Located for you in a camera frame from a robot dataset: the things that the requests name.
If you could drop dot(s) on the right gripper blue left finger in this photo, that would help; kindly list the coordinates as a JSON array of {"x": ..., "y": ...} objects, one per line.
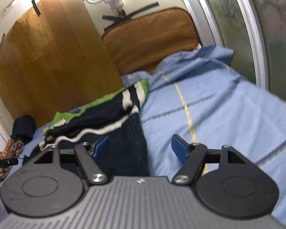
[{"x": 100, "y": 146}]

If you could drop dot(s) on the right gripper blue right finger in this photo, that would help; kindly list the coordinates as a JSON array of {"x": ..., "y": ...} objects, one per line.
[{"x": 181, "y": 148}]

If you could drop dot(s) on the green navy striped sweater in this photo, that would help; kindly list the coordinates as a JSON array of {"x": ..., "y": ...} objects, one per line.
[{"x": 114, "y": 117}]

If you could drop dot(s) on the blue bed sheet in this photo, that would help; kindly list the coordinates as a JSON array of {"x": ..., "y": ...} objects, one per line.
[{"x": 235, "y": 177}]

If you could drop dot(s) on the black folded garment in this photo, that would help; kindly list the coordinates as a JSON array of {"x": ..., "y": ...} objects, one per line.
[{"x": 23, "y": 129}]

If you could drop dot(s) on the floral patterned cloth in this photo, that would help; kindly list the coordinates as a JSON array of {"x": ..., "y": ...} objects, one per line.
[{"x": 9, "y": 156}]

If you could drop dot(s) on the wooden headboard panel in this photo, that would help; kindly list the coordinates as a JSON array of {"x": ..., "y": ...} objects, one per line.
[{"x": 53, "y": 60}]

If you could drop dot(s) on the brown cushion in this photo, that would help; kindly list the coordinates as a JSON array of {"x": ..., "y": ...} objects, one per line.
[{"x": 140, "y": 44}]

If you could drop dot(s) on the aluminium window frame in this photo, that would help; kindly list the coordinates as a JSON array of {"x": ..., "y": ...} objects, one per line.
[{"x": 254, "y": 29}]

